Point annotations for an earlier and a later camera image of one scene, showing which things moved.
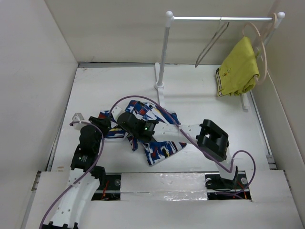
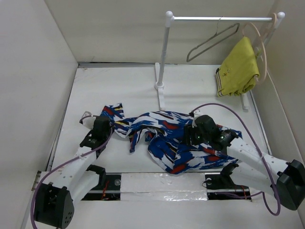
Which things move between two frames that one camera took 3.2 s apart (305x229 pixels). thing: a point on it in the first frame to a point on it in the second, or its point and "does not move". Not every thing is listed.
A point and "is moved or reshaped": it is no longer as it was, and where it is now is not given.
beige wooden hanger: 260,81 does not move
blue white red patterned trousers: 156,150 is moved or reshaped
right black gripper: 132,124 to 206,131
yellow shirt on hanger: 238,73 does not move
